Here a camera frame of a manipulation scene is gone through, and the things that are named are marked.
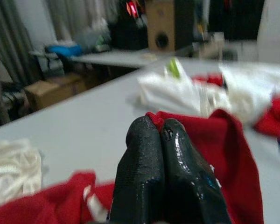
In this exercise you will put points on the white folding table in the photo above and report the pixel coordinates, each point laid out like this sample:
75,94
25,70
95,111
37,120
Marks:
112,58

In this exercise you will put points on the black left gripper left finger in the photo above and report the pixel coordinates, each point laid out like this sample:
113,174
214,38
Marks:
142,168

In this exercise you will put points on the grey patterned curtain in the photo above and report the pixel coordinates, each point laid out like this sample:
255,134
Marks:
9,46

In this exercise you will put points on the red shirt white lettering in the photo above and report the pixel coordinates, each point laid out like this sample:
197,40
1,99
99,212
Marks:
212,140

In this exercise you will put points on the brown cardboard box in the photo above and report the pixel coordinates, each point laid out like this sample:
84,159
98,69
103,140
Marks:
53,91

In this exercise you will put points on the white long sleeve shirt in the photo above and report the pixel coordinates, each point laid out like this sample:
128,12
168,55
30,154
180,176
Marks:
168,93

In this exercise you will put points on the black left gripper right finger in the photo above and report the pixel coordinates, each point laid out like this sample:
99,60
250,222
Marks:
186,177

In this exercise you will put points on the blue cloth bundle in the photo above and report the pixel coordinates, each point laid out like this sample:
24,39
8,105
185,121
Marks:
65,49

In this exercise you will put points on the plain red garment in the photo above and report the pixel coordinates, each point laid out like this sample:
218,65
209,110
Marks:
277,112

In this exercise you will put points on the cream knit garment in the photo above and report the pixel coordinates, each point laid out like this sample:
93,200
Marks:
11,168

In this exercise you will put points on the wooden speaker box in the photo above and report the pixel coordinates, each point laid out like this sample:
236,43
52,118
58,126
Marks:
161,18

